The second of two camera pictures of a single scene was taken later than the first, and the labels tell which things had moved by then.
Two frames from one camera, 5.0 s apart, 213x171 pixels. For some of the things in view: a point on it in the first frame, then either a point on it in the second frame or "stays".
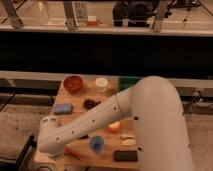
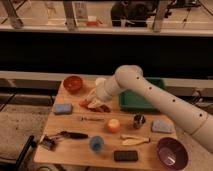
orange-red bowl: x=73 y=84 stays
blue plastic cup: x=96 y=143 stays
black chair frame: x=31 y=143 stays
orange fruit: x=114 y=127 stays
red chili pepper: x=68 y=151 to x=84 y=103
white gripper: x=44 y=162 to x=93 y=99
